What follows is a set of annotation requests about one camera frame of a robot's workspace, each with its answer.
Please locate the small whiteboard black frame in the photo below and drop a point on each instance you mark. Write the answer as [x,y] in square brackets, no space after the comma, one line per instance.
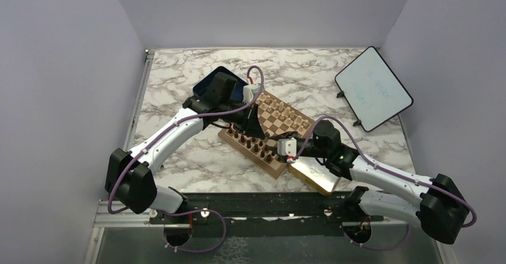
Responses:
[372,90]

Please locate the blue square tin tray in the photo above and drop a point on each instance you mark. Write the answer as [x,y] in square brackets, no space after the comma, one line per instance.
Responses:
[237,93]

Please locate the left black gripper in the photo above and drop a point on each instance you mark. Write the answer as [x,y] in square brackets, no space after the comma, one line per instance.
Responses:
[250,123]

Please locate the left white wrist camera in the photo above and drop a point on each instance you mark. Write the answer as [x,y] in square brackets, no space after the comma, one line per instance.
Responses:
[250,93]

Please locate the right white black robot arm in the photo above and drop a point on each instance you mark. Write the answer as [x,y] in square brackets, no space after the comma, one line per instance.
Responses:
[434,204]

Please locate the wooden chess board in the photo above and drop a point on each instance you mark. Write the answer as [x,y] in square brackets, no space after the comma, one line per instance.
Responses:
[276,117]

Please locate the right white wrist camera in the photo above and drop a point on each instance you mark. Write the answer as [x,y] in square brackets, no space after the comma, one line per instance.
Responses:
[287,150]

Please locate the aluminium frame rail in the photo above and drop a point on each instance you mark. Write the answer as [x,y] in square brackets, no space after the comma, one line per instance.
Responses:
[125,218]

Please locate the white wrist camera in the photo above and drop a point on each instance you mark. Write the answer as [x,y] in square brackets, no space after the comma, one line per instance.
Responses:
[250,93]
[287,150]

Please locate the gold metal tin lid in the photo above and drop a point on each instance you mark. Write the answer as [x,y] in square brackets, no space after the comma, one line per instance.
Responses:
[316,176]

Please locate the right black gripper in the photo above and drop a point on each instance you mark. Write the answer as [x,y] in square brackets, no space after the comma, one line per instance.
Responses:
[272,148]

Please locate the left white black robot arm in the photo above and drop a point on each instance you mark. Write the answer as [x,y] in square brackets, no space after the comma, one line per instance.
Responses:
[130,173]

